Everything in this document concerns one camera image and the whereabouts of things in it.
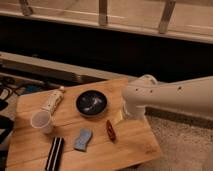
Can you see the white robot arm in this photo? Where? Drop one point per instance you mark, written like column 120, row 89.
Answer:
column 194, row 96

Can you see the black round bowl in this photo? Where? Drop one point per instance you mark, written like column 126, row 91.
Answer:
column 91, row 103

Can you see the white patterned bottle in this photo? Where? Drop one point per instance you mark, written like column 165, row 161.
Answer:
column 54, row 100

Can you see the blue sponge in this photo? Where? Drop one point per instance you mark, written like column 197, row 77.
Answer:
column 83, row 139

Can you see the clear plastic cup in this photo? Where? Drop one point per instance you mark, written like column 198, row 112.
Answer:
column 42, row 121

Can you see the metal railing post middle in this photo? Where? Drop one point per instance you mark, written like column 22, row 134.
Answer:
column 103, row 12

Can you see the metal railing post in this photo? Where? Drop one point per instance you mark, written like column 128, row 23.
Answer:
column 166, row 16
column 103, row 12

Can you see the metal railing post right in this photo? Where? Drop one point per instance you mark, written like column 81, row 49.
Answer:
column 166, row 16

